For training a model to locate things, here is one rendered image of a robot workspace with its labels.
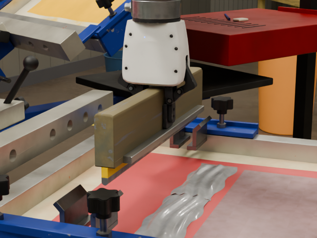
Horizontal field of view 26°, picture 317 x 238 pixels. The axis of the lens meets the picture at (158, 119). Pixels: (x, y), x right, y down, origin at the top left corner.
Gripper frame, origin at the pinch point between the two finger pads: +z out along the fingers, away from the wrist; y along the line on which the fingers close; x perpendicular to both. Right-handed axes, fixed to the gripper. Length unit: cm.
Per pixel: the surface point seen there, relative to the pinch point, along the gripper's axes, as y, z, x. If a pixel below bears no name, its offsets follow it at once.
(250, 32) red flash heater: -6, -2, 93
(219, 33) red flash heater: -14, -2, 88
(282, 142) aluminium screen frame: 15.9, 10.3, 25.8
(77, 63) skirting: -288, 93, 530
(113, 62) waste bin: -168, 58, 356
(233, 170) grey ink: 8.9, 13.7, 16.0
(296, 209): 22.8, 14.0, 1.5
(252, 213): 16.5, 14.0, -2.2
